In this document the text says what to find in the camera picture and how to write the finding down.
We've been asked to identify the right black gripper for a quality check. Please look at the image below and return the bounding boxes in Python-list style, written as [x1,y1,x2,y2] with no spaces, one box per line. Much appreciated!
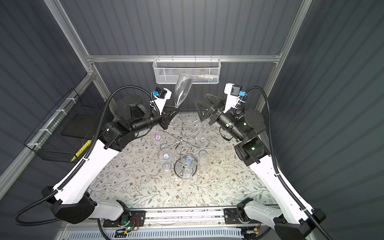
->
[193,93,244,144]

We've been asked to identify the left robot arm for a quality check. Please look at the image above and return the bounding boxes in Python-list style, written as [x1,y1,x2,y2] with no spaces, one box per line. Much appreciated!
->
[49,99,180,224]

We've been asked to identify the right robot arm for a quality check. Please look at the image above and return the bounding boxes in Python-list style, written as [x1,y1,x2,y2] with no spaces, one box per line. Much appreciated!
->
[194,94,326,240]

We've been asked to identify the chrome wine glass rack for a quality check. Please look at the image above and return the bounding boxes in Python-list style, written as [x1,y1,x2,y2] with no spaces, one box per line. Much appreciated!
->
[167,120,204,181]

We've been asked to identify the items in white basket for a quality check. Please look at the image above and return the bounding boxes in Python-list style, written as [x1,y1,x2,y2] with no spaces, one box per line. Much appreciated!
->
[194,74,220,84]

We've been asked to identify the hanging glass right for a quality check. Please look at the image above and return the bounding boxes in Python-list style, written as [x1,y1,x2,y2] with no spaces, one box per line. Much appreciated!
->
[195,134,211,158]

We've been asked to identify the hanging glass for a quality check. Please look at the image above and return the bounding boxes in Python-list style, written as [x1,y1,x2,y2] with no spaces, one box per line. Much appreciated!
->
[181,153,199,179]
[195,134,211,158]
[158,149,175,173]

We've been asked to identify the hanging glass front left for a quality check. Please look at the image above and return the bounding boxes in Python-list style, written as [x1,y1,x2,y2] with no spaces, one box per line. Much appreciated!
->
[158,149,175,173]

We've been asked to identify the hanging glass front centre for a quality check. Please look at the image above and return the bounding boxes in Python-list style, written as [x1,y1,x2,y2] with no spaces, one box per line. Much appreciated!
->
[181,153,199,179]

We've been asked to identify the floral table mat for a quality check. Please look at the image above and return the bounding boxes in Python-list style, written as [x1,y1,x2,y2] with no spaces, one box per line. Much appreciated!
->
[89,113,275,209]

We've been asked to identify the black pad in basket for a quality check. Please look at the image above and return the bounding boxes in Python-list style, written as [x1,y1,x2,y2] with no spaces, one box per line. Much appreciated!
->
[61,114,99,139]

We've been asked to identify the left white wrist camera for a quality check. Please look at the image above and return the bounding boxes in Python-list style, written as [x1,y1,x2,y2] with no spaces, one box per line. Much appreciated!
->
[151,87,172,115]

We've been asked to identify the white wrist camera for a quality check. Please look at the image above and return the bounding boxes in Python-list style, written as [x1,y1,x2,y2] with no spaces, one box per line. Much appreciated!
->
[224,83,247,113]
[151,87,172,115]

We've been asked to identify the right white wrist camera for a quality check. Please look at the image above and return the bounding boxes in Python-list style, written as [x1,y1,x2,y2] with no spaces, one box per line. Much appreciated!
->
[224,83,247,113]

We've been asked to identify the white wire mesh basket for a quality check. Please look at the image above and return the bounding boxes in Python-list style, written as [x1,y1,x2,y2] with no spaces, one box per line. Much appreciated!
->
[153,59,222,84]

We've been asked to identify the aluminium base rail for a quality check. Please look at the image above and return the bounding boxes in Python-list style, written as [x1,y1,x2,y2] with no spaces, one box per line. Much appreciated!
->
[74,201,308,228]

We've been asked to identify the black wire mesh basket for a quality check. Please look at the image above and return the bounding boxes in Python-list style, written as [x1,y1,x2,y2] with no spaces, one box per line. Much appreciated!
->
[24,87,105,163]

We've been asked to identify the left black corrugated cable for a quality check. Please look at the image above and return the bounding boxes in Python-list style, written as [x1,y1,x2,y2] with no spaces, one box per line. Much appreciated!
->
[12,85,160,227]

